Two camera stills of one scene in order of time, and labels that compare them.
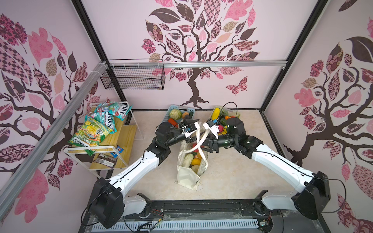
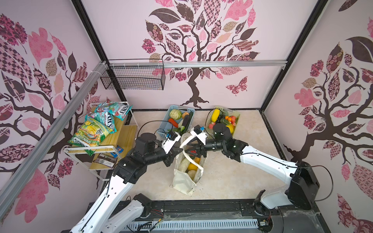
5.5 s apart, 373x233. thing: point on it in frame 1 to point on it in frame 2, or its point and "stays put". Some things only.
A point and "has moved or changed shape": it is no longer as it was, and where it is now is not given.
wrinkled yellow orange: [195, 161] to [191, 166]
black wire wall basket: [138, 74] stays put
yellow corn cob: [215, 113] stays put
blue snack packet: [119, 149] stays put
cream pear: [195, 168] to [192, 173]
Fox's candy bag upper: [117, 108] stays put
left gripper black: [190, 140] to [171, 155]
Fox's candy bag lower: [106, 118] stays put
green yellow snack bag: [91, 134] stays put
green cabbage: [176, 114] stays put
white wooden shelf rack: [105, 140] stays put
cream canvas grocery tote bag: [187, 177] has moved or changed shape
